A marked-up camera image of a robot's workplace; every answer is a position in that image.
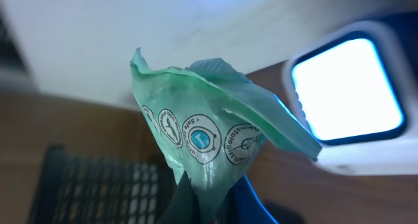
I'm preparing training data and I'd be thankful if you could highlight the white barcode scanner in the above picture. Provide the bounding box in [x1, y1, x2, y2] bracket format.
[282, 21, 417, 176]

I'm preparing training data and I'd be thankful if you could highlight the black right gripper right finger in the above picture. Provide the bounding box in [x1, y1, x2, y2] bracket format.
[226, 175, 278, 224]

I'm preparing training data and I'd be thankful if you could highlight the pale green wet wipes pack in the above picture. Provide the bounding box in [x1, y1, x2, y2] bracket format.
[130, 51, 321, 223]

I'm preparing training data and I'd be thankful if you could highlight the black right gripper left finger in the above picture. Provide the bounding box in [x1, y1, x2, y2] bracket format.
[157, 172, 201, 224]

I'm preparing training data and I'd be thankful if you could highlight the dark grey mesh basket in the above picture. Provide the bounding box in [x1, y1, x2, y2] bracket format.
[1, 29, 173, 223]

